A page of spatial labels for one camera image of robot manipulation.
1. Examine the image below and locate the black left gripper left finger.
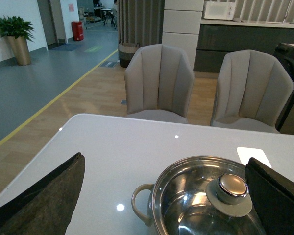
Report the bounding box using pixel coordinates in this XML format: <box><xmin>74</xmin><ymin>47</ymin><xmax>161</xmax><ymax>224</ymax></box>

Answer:
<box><xmin>0</xmin><ymin>153</ymin><xmax>85</xmax><ymax>235</ymax></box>

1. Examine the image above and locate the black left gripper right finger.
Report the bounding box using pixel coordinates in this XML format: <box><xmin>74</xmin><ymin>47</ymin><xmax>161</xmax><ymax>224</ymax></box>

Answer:
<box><xmin>245</xmin><ymin>157</ymin><xmax>294</xmax><ymax>235</ymax></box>

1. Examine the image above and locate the glass pot lid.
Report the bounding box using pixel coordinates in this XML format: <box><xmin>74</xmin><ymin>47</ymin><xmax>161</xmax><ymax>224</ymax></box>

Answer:
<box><xmin>150</xmin><ymin>156</ymin><xmax>266</xmax><ymax>235</ymax></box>

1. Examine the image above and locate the white electric cooking pot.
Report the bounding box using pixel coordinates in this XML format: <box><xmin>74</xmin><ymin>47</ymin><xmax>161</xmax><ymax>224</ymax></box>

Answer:
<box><xmin>131</xmin><ymin>155</ymin><xmax>267</xmax><ymax>235</ymax></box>

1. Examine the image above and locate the gold plant pot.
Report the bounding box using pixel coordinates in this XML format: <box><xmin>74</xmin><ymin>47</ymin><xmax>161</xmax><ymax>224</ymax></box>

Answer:
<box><xmin>7</xmin><ymin>36</ymin><xmax>31</xmax><ymax>66</ymax></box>

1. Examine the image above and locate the beige chair right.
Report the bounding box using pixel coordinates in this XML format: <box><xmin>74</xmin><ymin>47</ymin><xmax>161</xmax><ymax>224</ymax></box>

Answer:
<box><xmin>210</xmin><ymin>50</ymin><xmax>291</xmax><ymax>133</ymax></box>

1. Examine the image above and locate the beige chair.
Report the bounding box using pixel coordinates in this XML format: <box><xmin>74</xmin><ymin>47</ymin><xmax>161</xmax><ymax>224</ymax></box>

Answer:
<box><xmin>124</xmin><ymin>44</ymin><xmax>195</xmax><ymax>124</ymax></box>
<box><xmin>210</xmin><ymin>50</ymin><xmax>291</xmax><ymax>133</ymax></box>

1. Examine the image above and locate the black appliance with label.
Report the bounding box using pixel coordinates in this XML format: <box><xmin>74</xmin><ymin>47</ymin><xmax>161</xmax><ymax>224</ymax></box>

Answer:
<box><xmin>273</xmin><ymin>43</ymin><xmax>294</xmax><ymax>135</ymax></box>

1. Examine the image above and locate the beige chair left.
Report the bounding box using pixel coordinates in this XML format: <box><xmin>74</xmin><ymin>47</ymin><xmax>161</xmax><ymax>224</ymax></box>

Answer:
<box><xmin>124</xmin><ymin>44</ymin><xmax>195</xmax><ymax>124</ymax></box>

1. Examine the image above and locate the dark kitchen counter cabinet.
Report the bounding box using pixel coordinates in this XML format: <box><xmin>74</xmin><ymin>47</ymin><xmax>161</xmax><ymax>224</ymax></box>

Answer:
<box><xmin>194</xmin><ymin>23</ymin><xmax>294</xmax><ymax>73</ymax></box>

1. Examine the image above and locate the striped woven basket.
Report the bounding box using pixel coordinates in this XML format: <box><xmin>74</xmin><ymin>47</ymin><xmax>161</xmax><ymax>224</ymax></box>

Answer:
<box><xmin>118</xmin><ymin>39</ymin><xmax>140</xmax><ymax>68</ymax></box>

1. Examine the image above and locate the red fire cabinet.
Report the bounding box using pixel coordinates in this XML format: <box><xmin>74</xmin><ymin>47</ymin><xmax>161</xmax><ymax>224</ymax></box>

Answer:
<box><xmin>72</xmin><ymin>21</ymin><xmax>84</xmax><ymax>41</ymax></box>

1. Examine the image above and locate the green potted plant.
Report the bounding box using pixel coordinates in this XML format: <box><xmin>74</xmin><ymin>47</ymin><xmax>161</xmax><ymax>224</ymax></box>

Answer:
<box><xmin>0</xmin><ymin>16</ymin><xmax>34</xmax><ymax>41</ymax></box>

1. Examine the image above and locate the white microwave oven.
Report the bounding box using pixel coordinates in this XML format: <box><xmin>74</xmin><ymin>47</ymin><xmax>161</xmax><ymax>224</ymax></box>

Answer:
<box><xmin>203</xmin><ymin>1</ymin><xmax>237</xmax><ymax>20</ymax></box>

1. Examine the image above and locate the white drawer column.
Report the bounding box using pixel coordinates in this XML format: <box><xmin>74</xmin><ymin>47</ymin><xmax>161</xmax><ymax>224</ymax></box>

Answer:
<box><xmin>162</xmin><ymin>0</ymin><xmax>204</xmax><ymax>68</ymax></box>

